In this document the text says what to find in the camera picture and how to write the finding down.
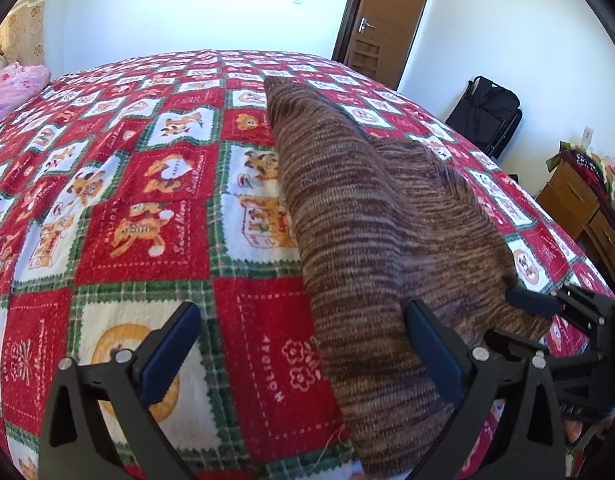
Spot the pile of colourful clothes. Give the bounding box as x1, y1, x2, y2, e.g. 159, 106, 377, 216
546, 140, 615, 211

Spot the red printed checkered blanket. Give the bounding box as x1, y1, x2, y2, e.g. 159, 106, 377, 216
0, 49, 615, 480

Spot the pink floral pillow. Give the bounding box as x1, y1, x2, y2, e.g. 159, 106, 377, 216
0, 62, 52, 131

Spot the wooden desk with drawers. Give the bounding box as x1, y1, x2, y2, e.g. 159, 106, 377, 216
536, 160, 615, 286

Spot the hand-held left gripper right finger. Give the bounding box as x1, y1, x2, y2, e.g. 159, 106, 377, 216
404, 299, 569, 480

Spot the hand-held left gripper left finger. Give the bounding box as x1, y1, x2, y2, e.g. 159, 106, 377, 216
38, 301, 203, 480

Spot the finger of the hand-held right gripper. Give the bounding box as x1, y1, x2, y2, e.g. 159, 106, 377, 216
485, 327, 604, 378
506, 284, 615, 346

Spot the brown striped knitted garment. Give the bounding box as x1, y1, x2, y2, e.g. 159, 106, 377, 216
264, 75, 555, 477

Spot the brown wooden door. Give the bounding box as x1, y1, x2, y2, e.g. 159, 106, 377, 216
332, 0, 437, 90

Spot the beige patterned curtain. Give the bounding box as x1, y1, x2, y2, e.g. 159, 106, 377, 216
0, 0, 47, 68

